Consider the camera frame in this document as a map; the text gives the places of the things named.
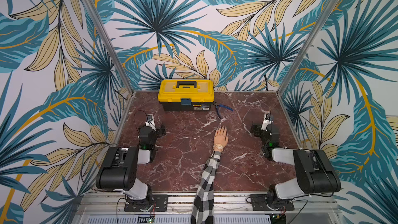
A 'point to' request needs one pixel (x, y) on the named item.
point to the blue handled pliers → (218, 106)
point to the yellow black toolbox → (186, 95)
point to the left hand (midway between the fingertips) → (154, 123)
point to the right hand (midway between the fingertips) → (262, 122)
